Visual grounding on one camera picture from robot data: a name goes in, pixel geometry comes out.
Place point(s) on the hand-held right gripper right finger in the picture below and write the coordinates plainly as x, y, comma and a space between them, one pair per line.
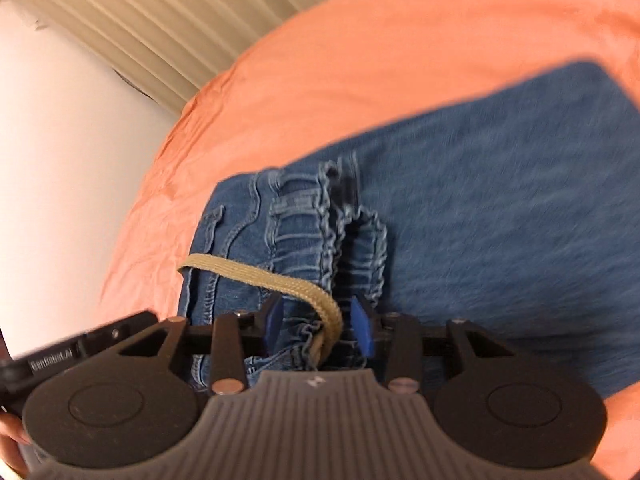
361, 327

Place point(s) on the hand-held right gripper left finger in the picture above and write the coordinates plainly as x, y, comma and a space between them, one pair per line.
274, 321

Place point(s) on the blue denim pants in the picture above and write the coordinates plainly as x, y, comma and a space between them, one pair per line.
475, 220

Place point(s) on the person's left hand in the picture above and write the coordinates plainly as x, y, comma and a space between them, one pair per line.
10, 432

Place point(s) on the orange bed sheet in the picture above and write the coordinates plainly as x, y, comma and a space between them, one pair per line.
400, 35

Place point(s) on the beige curtain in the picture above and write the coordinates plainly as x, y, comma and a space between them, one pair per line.
190, 15

